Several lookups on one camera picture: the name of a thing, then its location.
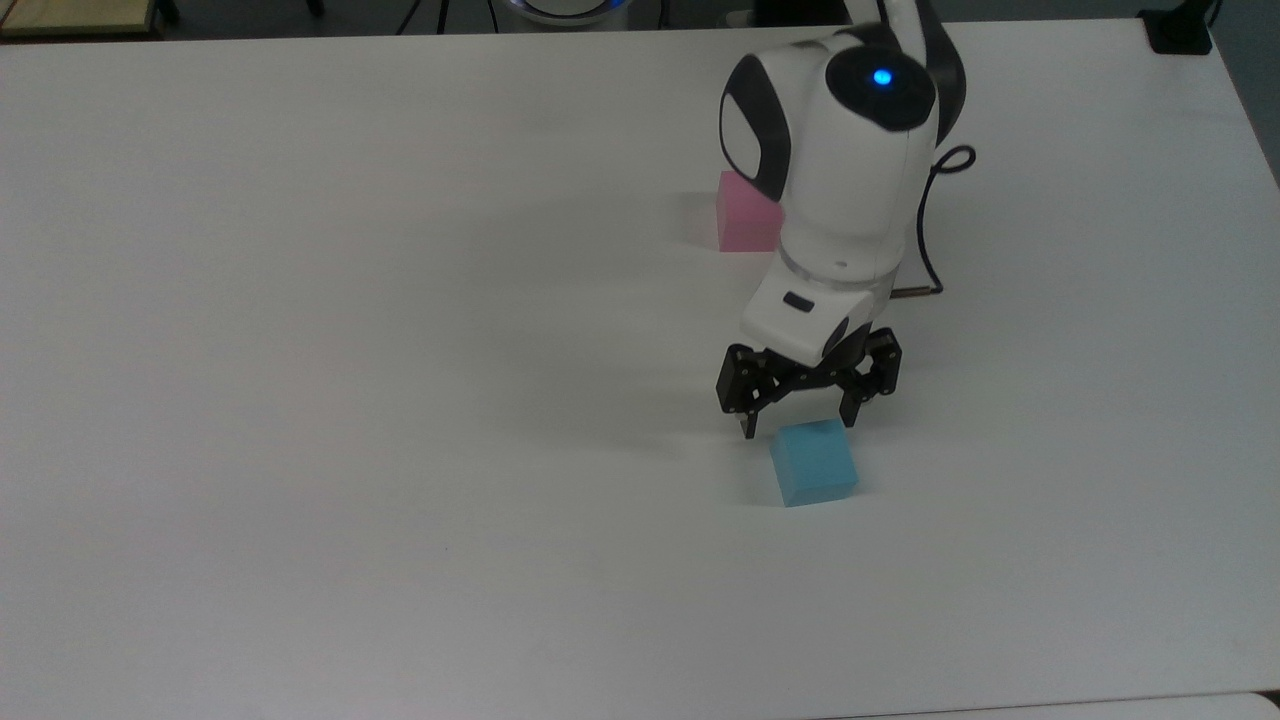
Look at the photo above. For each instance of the black table clamp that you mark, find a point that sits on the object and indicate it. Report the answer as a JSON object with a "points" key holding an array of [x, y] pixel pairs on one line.
{"points": [[1178, 32]]}

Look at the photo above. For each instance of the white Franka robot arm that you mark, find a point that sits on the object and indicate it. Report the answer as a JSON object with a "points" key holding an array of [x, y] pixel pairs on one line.
{"points": [[850, 150]]}

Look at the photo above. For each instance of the pink cube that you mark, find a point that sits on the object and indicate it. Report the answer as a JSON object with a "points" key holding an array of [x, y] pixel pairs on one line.
{"points": [[742, 218]]}

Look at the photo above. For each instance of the blue cube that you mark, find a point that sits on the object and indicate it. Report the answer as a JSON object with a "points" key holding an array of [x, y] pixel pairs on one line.
{"points": [[813, 462]]}

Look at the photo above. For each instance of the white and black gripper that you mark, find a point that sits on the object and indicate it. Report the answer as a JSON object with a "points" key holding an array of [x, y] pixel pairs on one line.
{"points": [[810, 315]]}

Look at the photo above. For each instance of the dark box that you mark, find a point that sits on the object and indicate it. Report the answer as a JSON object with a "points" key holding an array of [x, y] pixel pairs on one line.
{"points": [[800, 10]]}

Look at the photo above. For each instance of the wooden board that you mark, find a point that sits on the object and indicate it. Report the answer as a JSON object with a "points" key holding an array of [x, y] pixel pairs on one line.
{"points": [[75, 15]]}

